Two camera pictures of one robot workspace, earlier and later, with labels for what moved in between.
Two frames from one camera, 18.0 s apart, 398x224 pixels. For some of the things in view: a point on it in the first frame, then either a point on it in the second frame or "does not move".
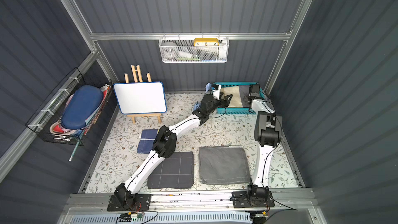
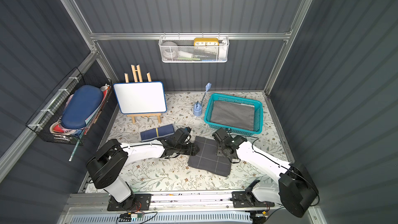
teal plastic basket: (238, 110) to (258, 118)
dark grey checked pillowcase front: (176, 171) to (207, 159)
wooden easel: (135, 80) does not move
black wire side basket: (75, 110) does not move
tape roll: (170, 50) does not move
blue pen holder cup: (197, 105) does not move
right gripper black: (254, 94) to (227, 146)
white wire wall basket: (194, 49) does not move
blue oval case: (83, 103) does not move
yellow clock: (205, 42) does not move
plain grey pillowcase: (223, 165) to (236, 114)
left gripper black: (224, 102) to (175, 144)
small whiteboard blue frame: (141, 98) does not move
